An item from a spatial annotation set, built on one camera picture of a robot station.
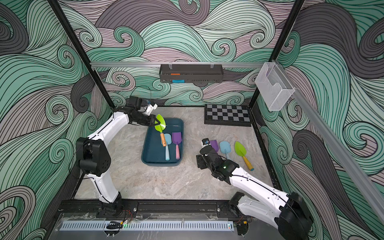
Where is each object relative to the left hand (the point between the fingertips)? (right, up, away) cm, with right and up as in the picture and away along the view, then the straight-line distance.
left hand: (158, 121), depth 88 cm
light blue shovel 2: (+42, -18, +7) cm, 46 cm away
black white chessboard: (+52, +4, +22) cm, 56 cm away
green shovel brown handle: (+1, -4, 0) cm, 4 cm away
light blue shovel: (+5, -13, +8) cm, 16 cm away
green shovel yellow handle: (+52, -19, +7) cm, 56 cm away
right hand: (+27, -19, -7) cm, 34 cm away
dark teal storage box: (+3, -17, +6) cm, 19 cm away
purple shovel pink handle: (+10, -11, +9) cm, 18 cm away
